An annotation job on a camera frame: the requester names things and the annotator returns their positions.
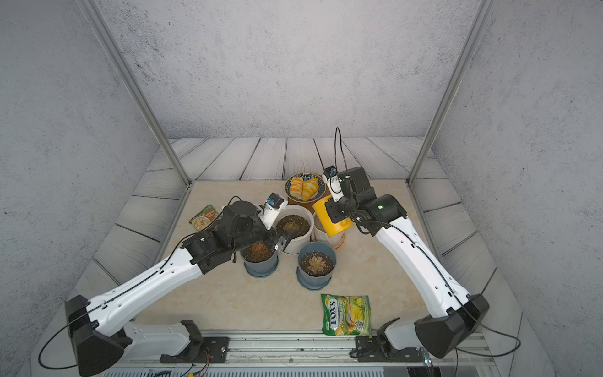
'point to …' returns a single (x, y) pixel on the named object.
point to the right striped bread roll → (309, 188)
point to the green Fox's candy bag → (346, 315)
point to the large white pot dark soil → (297, 222)
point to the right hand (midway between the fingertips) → (375, 231)
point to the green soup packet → (203, 217)
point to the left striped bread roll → (296, 187)
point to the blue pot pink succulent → (316, 264)
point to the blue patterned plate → (305, 176)
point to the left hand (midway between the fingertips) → (265, 244)
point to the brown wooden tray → (326, 194)
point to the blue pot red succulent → (261, 259)
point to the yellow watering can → (330, 227)
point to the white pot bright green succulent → (319, 234)
